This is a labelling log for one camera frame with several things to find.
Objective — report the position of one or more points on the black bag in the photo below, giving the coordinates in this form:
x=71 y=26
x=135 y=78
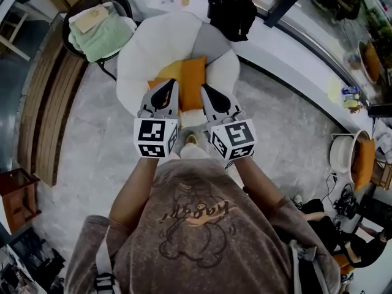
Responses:
x=235 y=14

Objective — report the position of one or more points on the red-brown wooden cabinet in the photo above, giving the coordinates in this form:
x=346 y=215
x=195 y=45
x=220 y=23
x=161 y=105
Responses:
x=21 y=201

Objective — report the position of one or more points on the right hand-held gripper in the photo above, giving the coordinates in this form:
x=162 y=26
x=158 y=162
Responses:
x=235 y=136

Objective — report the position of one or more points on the black camera rig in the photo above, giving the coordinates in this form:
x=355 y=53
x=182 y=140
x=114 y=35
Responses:
x=346 y=205

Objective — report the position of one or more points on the white round chair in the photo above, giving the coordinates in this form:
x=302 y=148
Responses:
x=340 y=152

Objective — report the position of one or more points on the yellow-green bottle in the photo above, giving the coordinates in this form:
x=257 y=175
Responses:
x=352 y=103

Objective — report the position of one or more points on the person's tan shoe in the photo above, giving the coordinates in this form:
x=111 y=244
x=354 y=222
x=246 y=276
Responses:
x=192 y=138

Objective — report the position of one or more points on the white wooden side table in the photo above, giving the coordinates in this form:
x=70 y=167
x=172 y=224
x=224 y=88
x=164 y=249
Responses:
x=7 y=2

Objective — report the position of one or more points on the person's left forearm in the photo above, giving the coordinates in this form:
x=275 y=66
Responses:
x=134 y=191

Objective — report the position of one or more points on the pale yellow paper sheet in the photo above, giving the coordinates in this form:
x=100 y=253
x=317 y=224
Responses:
x=334 y=89

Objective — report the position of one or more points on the brown cushion in tub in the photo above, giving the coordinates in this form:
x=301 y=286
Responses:
x=372 y=61

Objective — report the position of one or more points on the person's right forearm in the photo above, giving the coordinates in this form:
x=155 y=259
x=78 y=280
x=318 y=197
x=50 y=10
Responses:
x=257 y=182

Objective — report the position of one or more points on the black equipment pile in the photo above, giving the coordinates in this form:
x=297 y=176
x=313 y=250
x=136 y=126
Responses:
x=36 y=256

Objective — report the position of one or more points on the beige book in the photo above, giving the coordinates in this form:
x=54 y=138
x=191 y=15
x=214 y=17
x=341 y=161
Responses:
x=92 y=18

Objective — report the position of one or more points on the black window frame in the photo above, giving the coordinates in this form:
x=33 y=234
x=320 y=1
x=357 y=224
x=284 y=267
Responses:
x=288 y=5

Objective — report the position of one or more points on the white flower-shaped chair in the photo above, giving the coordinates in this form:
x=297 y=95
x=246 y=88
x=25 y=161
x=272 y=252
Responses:
x=159 y=38

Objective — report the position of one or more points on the small orange pillow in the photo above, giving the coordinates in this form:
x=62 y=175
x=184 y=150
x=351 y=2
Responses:
x=153 y=84

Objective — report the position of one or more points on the orange chair cushion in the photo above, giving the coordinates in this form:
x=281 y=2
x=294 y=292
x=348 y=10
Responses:
x=364 y=164

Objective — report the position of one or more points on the clear blue-capped bottle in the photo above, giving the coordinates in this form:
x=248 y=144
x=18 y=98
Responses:
x=350 y=90

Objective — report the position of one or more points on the large orange pillow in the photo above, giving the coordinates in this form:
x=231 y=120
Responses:
x=193 y=81

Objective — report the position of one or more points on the grey fabric pillow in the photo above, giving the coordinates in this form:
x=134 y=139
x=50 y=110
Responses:
x=208 y=40

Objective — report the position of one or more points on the person's cream trousers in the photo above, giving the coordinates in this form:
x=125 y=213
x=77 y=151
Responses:
x=194 y=152

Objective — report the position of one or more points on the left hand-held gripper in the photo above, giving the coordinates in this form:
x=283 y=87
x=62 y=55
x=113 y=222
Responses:
x=153 y=133

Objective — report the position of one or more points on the person's brown printed shirt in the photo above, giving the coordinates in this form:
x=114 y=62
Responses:
x=199 y=240

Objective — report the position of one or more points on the wooden plank platform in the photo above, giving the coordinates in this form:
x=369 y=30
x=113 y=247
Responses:
x=46 y=103

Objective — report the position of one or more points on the yellow round seat cushion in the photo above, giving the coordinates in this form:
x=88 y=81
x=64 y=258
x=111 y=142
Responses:
x=171 y=70

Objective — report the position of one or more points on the green knitted blanket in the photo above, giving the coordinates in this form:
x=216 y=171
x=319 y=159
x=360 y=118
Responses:
x=101 y=38

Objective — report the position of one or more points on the light wooden stool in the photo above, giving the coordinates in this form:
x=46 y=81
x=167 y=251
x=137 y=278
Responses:
x=381 y=174

